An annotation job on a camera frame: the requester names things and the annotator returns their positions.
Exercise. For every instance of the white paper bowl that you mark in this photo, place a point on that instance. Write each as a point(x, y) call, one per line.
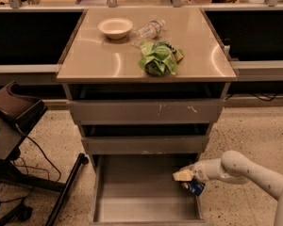
point(115, 28)

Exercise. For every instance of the clear plastic water bottle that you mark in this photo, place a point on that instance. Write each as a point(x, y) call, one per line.
point(149, 31)

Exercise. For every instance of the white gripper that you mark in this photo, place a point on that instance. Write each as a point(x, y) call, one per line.
point(200, 170)

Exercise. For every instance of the middle grey drawer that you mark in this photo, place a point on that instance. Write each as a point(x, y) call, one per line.
point(145, 145)

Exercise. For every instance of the grey drawer cabinet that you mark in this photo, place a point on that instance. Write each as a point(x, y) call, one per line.
point(144, 86)

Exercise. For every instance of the black rolling stand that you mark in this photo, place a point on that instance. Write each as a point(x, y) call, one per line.
point(18, 116)

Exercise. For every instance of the green chip bag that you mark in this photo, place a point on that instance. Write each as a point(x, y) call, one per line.
point(160, 58)

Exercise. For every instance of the bottom grey open drawer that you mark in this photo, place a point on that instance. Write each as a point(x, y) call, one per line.
point(139, 190)

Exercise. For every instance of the top grey drawer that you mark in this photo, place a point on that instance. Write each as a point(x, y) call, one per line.
point(129, 112)

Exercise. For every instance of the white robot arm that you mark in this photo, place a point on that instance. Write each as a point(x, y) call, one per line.
point(233, 168)

